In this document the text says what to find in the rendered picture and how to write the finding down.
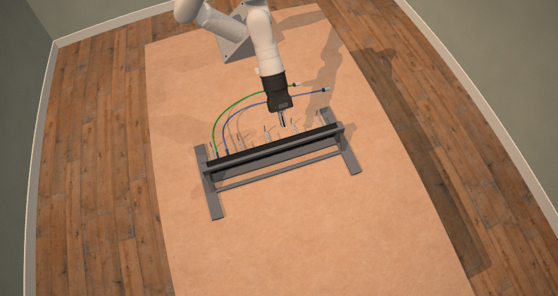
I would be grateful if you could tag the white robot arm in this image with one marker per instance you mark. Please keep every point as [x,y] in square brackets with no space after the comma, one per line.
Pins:
[258,24]

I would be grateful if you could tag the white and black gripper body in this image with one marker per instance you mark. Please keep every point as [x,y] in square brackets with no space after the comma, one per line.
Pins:
[273,78]

